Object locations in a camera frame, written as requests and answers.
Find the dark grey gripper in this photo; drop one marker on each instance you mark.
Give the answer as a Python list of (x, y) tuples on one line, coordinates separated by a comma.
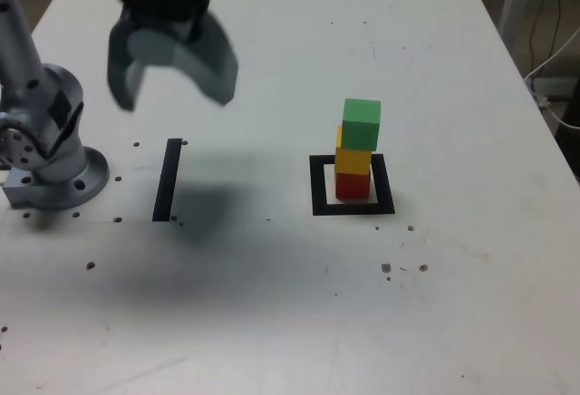
[(167, 28)]

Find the green cube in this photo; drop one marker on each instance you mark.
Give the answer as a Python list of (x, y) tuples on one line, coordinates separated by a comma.
[(361, 128)]

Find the yellow cube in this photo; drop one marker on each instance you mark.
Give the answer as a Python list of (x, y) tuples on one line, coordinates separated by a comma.
[(353, 161)]

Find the red cube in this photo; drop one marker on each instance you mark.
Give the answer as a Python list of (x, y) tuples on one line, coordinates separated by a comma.
[(352, 186)]

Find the black tape square outline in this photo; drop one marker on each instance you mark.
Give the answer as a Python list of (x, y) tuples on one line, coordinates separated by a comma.
[(319, 186)]

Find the black tape strip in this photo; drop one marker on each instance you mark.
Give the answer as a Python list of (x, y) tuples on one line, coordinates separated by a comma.
[(167, 182)]

